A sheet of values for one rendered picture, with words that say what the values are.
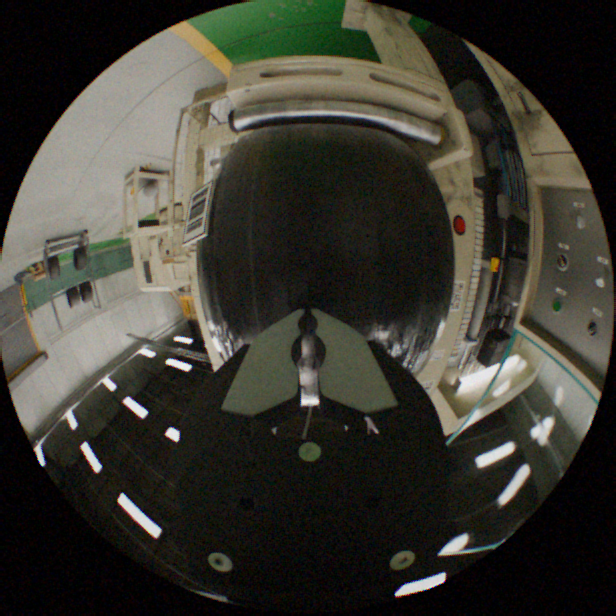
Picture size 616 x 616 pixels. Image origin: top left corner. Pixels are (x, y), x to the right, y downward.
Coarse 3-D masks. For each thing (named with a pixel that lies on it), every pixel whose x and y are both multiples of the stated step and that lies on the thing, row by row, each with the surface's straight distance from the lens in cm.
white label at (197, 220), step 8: (208, 184) 20; (200, 192) 20; (208, 192) 19; (192, 200) 21; (200, 200) 19; (208, 200) 18; (192, 208) 20; (200, 208) 19; (208, 208) 17; (192, 216) 19; (200, 216) 18; (208, 216) 17; (192, 224) 19; (200, 224) 18; (208, 224) 17; (184, 232) 20; (192, 232) 18; (200, 232) 17; (184, 240) 19; (192, 240) 18
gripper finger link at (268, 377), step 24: (264, 336) 10; (288, 336) 9; (264, 360) 8; (288, 360) 8; (240, 384) 8; (264, 384) 7; (288, 384) 7; (240, 408) 7; (264, 408) 7; (288, 408) 7
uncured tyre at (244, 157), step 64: (320, 128) 24; (256, 192) 15; (320, 192) 15; (384, 192) 16; (256, 256) 14; (320, 256) 13; (384, 256) 14; (448, 256) 18; (256, 320) 14; (384, 320) 15
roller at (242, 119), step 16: (240, 112) 33; (256, 112) 32; (272, 112) 32; (288, 112) 31; (304, 112) 31; (320, 112) 31; (336, 112) 32; (352, 112) 32; (368, 112) 33; (384, 112) 34; (400, 112) 36; (240, 128) 33; (256, 128) 33; (384, 128) 34; (400, 128) 35; (416, 128) 36; (432, 128) 38; (432, 144) 40
